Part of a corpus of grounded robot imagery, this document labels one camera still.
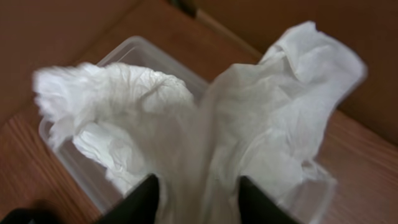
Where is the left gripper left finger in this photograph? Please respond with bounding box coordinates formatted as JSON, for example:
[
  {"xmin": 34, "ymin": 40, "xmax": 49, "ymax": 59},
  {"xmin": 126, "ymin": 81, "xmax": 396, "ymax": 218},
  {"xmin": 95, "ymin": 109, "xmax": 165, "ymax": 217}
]
[{"xmin": 95, "ymin": 174, "xmax": 159, "ymax": 224}]

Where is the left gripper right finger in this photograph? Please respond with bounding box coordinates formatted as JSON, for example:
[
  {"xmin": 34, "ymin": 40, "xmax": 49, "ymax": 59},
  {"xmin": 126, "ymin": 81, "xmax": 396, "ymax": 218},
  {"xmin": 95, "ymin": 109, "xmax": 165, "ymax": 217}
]
[{"xmin": 238, "ymin": 176, "xmax": 300, "ymax": 224}]

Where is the white napkin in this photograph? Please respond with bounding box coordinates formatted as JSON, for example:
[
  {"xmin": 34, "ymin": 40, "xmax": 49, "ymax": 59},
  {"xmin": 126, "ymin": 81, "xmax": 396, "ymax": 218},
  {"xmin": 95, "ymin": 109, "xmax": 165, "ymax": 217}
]
[{"xmin": 33, "ymin": 21, "xmax": 367, "ymax": 223}]

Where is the clear plastic bin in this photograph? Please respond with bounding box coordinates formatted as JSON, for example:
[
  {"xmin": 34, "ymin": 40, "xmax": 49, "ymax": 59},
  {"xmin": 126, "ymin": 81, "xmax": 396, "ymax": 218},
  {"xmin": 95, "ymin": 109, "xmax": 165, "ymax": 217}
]
[{"xmin": 55, "ymin": 36, "xmax": 336, "ymax": 224}]

